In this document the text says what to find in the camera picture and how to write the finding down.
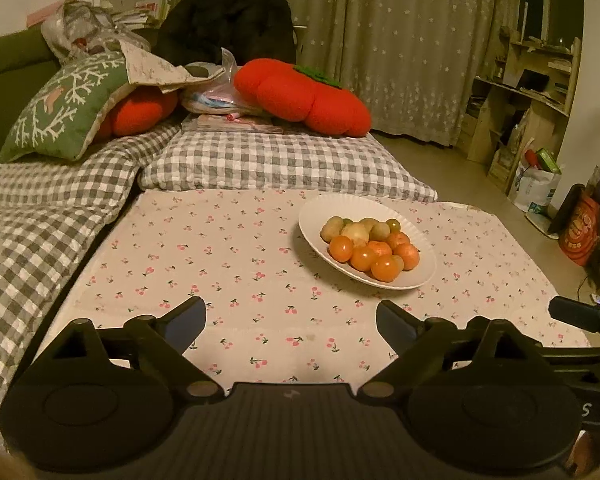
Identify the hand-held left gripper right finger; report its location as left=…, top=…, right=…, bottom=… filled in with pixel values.
left=360, top=300, right=563, bottom=402

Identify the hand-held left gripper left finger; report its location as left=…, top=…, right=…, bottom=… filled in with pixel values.
left=17, top=296, right=220, bottom=402

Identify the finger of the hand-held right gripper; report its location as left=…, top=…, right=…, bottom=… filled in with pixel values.
left=537, top=345, right=600, bottom=386
left=548, top=296, right=600, bottom=347

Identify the large yellow tomato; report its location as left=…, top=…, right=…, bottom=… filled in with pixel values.
left=320, top=216, right=347, bottom=242
left=341, top=222, right=371, bottom=248

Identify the white ribbed plate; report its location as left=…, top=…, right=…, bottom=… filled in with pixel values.
left=298, top=195, right=438, bottom=290

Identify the red printed bag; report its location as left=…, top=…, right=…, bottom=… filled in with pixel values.
left=559, top=187, right=600, bottom=267

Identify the black flat panel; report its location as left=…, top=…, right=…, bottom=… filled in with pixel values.
left=547, top=184, right=586, bottom=235

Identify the white shopping bag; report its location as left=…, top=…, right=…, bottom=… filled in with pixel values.
left=512, top=149, right=563, bottom=213

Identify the grey checkered blanket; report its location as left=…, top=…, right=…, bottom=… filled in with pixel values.
left=0, top=122, right=182, bottom=453

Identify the grey checkered pillow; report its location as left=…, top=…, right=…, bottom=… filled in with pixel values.
left=139, top=127, right=438, bottom=204

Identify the pink book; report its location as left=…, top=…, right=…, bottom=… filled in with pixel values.
left=181, top=112, right=286, bottom=135

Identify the small orange pumpkin cushion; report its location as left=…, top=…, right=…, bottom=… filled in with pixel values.
left=96, top=85, right=179, bottom=138

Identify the plastic bag with pink packets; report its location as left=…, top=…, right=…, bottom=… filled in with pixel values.
left=180, top=47, right=276, bottom=116

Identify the wooden shelf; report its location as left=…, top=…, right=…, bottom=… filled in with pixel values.
left=457, top=2, right=583, bottom=196

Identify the green embroidered pillow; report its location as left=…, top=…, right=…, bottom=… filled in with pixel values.
left=0, top=50, right=137, bottom=163

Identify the large orange pumpkin cushion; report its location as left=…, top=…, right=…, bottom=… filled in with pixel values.
left=233, top=58, right=372, bottom=137

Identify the floral cloth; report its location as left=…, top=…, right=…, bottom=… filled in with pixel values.
left=120, top=40, right=226, bottom=93

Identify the star print curtain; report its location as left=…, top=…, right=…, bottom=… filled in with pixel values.
left=165, top=0, right=523, bottom=148

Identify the black coat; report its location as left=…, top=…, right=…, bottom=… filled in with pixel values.
left=156, top=0, right=301, bottom=68

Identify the crumpled clear plastic bag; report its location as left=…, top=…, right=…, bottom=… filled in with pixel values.
left=41, top=2, right=131, bottom=61

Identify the green sofa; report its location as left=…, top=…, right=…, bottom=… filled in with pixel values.
left=0, top=25, right=61, bottom=171

